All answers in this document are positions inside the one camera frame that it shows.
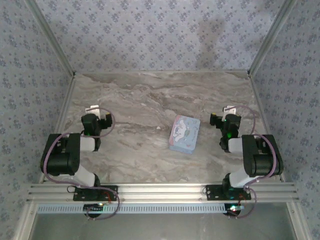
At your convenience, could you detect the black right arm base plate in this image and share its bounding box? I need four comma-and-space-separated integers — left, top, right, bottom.
204, 184, 252, 201

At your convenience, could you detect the aluminium table rear rail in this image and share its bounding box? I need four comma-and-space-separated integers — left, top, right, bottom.
74, 70, 251, 76

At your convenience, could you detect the light blue cartoon tin box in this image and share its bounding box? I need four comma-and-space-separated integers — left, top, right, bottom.
168, 114, 202, 155

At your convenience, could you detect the aluminium table side rail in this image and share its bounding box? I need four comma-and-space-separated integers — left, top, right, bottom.
37, 73, 77, 185
248, 72, 287, 183

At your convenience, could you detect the aluminium frame leg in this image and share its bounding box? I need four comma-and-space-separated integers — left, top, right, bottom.
286, 201, 312, 240
13, 202, 38, 240

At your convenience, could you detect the aluminium mounting rail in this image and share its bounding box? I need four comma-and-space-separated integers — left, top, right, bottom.
26, 182, 300, 203

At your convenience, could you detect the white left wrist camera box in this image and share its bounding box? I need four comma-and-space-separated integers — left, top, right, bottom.
84, 104, 101, 114

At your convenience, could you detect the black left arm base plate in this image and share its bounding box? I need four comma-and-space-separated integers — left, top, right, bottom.
72, 185, 119, 202

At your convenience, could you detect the aluminium frame post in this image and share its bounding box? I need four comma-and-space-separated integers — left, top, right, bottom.
247, 0, 300, 76
26, 0, 77, 76

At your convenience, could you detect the white slotted cable duct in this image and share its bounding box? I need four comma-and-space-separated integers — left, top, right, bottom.
36, 202, 242, 215

